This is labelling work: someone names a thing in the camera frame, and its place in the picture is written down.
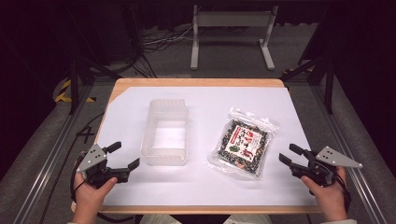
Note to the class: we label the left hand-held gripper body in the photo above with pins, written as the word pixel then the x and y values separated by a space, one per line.
pixel 92 157

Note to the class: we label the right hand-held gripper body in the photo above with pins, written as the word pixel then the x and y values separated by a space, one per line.
pixel 334 158

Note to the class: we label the translucent plastic container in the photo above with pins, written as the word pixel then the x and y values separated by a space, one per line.
pixel 165 137

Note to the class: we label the clear dried seaweed packet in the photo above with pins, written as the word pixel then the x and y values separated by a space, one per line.
pixel 244 144

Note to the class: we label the person's left hand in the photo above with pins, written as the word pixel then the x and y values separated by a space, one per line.
pixel 90 194

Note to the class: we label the person's right hand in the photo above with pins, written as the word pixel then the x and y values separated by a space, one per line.
pixel 330 196

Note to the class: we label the white paper sheet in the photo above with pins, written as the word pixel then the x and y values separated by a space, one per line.
pixel 202 186

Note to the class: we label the black metal stand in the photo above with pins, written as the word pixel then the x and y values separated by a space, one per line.
pixel 328 84
pixel 74 84

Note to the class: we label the yellow black hazard tape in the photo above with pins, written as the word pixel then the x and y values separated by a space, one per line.
pixel 63 90

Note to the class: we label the white metal stand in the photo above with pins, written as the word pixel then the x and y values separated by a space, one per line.
pixel 232 19

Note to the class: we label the aluminium rail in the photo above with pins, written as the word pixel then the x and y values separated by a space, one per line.
pixel 46 165
pixel 345 146

